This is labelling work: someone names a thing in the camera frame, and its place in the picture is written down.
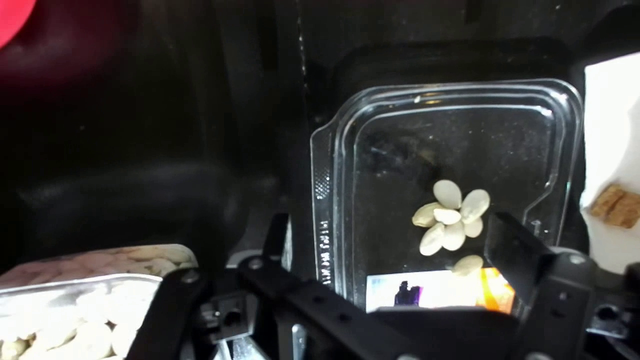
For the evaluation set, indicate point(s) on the pink plastic bowl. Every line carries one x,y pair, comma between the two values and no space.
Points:
13,16

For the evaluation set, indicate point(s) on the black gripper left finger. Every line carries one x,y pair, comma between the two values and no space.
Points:
279,234

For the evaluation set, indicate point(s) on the brown snack pieces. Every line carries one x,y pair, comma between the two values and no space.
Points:
616,203

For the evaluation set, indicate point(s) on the clear plastic seed container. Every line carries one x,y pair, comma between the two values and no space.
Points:
72,300

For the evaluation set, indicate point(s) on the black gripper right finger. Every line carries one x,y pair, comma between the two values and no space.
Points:
517,250

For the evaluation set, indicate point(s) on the white paper towel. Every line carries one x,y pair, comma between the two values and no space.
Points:
610,113

